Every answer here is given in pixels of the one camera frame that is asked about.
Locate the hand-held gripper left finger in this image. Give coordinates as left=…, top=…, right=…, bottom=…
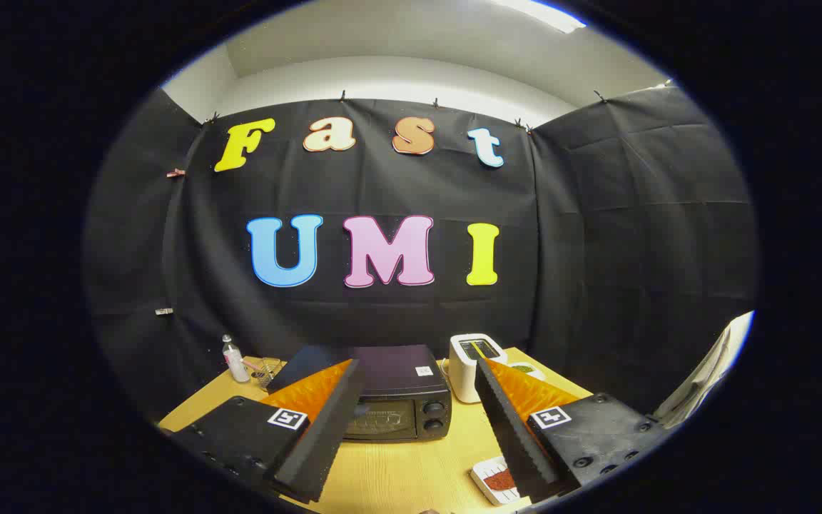
left=168, top=359, right=367, bottom=504

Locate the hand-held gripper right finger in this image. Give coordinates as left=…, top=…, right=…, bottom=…
left=474, top=357, right=669, bottom=504

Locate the black toaster oven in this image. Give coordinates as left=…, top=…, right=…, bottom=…
left=266, top=345, right=452, bottom=443

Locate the white toaster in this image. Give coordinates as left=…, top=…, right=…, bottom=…
left=448, top=333, right=508, bottom=404

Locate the small white rectangular plate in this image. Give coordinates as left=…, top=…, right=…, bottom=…
left=470, top=457, right=526, bottom=506

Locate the small clear bottle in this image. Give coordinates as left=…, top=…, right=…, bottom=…
left=222, top=334, right=250, bottom=383

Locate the white cloth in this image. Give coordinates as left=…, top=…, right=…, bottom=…
left=654, top=311, right=754, bottom=429

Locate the small wire rack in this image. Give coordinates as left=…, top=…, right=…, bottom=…
left=243, top=357, right=285, bottom=390

